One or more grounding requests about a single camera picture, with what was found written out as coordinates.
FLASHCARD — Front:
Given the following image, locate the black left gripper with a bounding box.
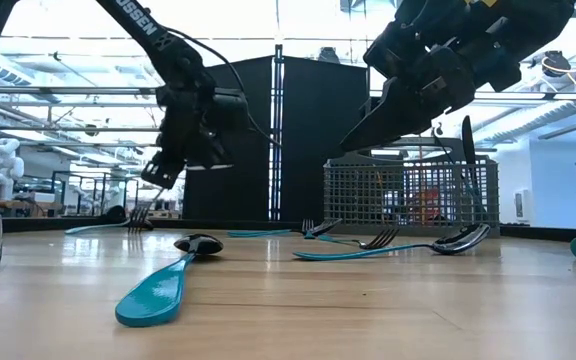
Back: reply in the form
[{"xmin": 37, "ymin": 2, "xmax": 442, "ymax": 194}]
[{"xmin": 140, "ymin": 85, "xmax": 250, "ymax": 191}]

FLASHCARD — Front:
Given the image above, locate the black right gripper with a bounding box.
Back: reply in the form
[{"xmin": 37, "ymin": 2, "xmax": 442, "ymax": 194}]
[{"xmin": 340, "ymin": 44, "xmax": 477, "ymax": 153}]

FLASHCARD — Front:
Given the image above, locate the black folding room divider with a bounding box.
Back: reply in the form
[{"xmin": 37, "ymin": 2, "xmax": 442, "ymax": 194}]
[{"xmin": 182, "ymin": 43, "xmax": 372, "ymax": 224}]

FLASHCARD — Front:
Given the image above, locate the grey plastic cutlery basket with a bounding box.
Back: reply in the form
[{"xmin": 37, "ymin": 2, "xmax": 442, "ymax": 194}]
[{"xmin": 322, "ymin": 137, "xmax": 501, "ymax": 237}]

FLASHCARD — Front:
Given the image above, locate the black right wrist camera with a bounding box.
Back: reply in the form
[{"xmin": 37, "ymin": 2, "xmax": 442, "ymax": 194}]
[{"xmin": 364, "ymin": 22, "xmax": 419, "ymax": 76}]

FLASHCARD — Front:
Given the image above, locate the black ceiling cord reel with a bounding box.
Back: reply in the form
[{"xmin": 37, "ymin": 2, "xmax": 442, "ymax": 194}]
[
  {"xmin": 316, "ymin": 46, "xmax": 342, "ymax": 65},
  {"xmin": 530, "ymin": 49, "xmax": 574, "ymax": 79}
]

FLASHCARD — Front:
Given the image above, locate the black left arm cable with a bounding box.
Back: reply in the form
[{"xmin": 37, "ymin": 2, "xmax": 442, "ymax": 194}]
[{"xmin": 165, "ymin": 24, "xmax": 283, "ymax": 149}]

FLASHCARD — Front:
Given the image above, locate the black aluminium table frame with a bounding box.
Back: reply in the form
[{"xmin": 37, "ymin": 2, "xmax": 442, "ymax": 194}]
[{"xmin": 0, "ymin": 215, "xmax": 576, "ymax": 242}]

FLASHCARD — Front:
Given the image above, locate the silver ventilation duct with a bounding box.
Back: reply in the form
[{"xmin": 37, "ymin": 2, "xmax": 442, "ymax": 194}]
[{"xmin": 482, "ymin": 97, "xmax": 576, "ymax": 146}]

